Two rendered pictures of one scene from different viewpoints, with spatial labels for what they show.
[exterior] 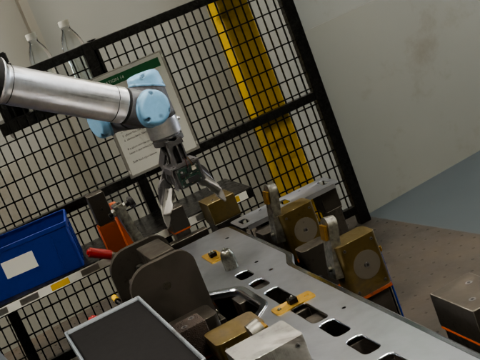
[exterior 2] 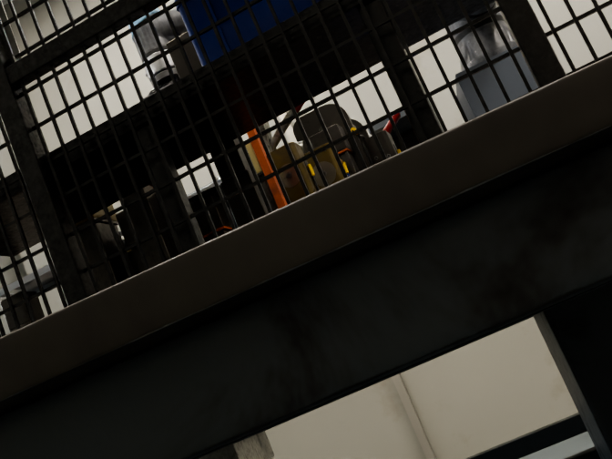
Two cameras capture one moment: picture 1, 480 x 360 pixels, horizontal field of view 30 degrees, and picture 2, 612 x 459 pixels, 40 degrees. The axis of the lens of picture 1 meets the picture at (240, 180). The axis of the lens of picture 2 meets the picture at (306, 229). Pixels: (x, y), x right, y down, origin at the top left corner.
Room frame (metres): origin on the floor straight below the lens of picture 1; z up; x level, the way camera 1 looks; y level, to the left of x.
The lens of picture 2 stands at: (3.31, 1.07, 0.58)
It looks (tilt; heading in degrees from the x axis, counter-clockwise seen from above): 11 degrees up; 211
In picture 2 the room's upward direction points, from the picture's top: 23 degrees counter-clockwise
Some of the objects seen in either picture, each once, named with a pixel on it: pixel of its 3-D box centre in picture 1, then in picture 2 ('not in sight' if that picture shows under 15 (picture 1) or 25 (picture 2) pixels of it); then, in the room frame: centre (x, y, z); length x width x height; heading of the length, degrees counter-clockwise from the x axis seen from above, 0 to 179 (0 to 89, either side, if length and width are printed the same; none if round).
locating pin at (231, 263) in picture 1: (229, 261); not in sight; (1.90, 0.09, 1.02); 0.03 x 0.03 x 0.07
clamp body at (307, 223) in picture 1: (320, 269); not in sight; (2.03, -0.10, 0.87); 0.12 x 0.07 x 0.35; 107
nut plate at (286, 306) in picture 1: (292, 301); not in sight; (1.57, -0.01, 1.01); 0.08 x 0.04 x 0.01; 106
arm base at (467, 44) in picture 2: not in sight; (488, 49); (1.52, 0.61, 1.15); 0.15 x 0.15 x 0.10
